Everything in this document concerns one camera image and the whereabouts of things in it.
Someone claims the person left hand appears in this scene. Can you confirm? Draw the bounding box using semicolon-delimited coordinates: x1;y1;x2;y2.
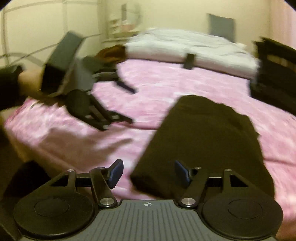
18;69;43;99

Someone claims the black smartphone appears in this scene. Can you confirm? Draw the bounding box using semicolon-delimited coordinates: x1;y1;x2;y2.
183;53;195;70

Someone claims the pink floral bed blanket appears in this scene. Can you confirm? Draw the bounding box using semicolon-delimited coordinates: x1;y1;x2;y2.
4;60;295;240

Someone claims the white shelf unit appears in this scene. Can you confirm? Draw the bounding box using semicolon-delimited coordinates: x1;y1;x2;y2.
101;1;142;43

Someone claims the brown crumpled garment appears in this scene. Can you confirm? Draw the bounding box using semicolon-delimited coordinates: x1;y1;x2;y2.
95;45;127;65

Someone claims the white folded duvet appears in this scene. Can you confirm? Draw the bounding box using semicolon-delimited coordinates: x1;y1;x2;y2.
125;28;258;79

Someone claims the grey wall panel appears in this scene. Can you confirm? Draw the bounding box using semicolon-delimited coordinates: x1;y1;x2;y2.
208;14;236;43

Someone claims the dark olive long-sleeve garment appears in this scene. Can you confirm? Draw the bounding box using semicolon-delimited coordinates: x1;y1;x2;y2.
130;95;274;199

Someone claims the stack of folded dark clothes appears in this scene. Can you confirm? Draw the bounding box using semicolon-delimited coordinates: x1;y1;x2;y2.
249;37;295;115

